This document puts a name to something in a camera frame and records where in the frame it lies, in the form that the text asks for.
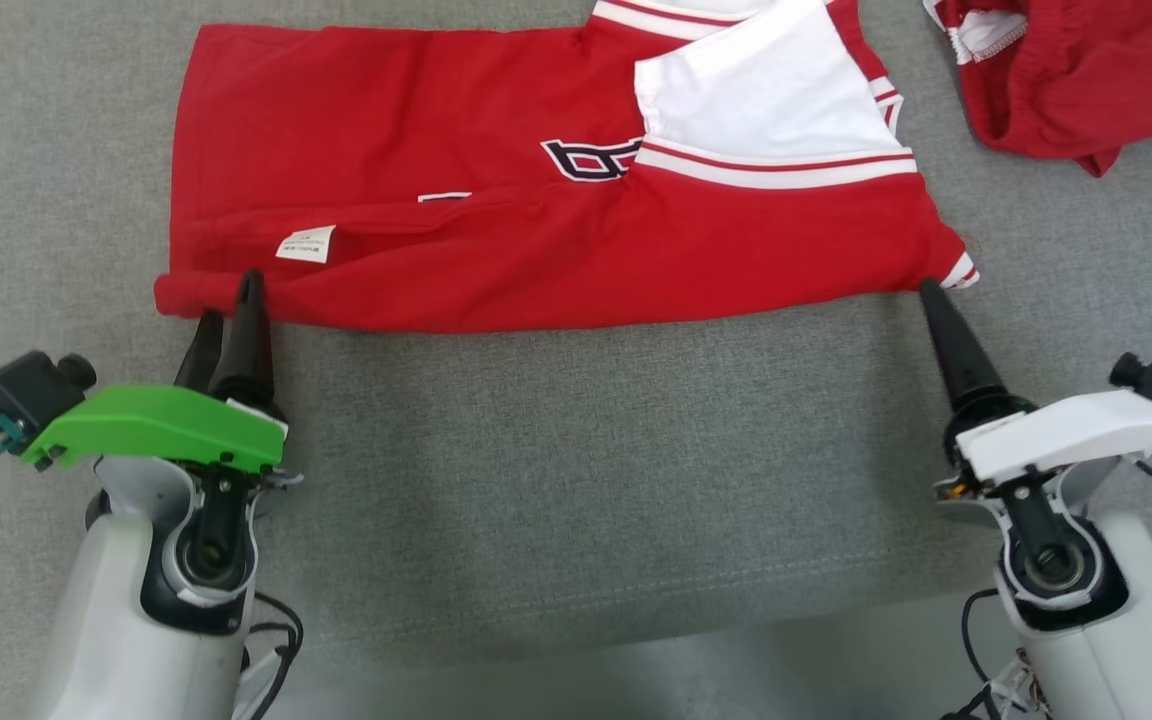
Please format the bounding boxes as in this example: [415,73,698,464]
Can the grey fabric sofa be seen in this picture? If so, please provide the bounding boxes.
[0,0,1152,720]

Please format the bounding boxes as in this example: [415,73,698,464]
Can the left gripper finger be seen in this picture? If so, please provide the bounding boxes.
[174,308,229,393]
[207,267,278,409]

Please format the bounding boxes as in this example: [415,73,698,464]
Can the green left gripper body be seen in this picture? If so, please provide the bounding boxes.
[20,384,288,477]

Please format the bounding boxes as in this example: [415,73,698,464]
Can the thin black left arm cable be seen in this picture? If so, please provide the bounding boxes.
[234,590,305,720]

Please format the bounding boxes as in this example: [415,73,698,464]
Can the thin black right arm cables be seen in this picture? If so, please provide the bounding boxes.
[939,587,1042,720]

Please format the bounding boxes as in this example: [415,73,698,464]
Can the red and white jersey shirt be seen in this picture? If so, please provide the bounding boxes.
[153,0,980,334]

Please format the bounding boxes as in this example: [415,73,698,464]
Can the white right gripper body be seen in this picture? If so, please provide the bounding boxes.
[936,389,1152,499]

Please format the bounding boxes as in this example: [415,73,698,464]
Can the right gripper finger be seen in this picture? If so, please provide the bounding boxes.
[918,279,1013,414]

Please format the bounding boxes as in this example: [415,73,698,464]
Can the red shorts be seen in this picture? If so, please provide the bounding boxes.
[924,0,1152,178]

